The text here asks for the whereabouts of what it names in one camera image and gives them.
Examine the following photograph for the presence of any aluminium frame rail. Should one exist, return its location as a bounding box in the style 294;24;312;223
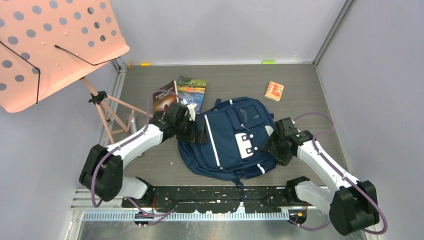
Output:
70;185;372;222

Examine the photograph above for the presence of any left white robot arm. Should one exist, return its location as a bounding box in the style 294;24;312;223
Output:
79;101;208;207

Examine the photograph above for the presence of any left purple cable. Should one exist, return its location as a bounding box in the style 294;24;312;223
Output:
90;89;183;215

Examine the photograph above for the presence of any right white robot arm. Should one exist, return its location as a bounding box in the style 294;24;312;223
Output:
261;117;388;236

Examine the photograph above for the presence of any purple cable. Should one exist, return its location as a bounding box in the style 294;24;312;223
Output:
90;89;183;215
288;111;388;236

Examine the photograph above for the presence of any black mounting base plate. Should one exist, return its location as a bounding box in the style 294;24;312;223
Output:
120;185;319;215

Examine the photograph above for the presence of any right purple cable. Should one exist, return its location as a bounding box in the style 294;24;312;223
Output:
288;111;388;236

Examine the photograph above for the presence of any green tape marker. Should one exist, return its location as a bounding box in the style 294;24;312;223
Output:
261;60;276;65

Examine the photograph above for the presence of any orange small notebook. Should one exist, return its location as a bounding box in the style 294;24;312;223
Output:
264;81;284;102

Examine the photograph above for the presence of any dark Three Days book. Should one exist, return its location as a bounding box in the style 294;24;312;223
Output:
152;79;179;114

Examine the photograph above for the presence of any pink perforated music stand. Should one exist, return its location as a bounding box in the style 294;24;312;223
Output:
0;0;155;145

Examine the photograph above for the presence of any blue Animal Farm book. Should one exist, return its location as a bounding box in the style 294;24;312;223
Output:
176;76;207;114

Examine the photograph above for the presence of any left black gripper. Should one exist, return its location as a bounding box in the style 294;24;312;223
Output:
175;117;209;144

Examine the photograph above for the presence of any navy blue student backpack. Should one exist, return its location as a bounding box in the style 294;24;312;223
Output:
177;96;277;191

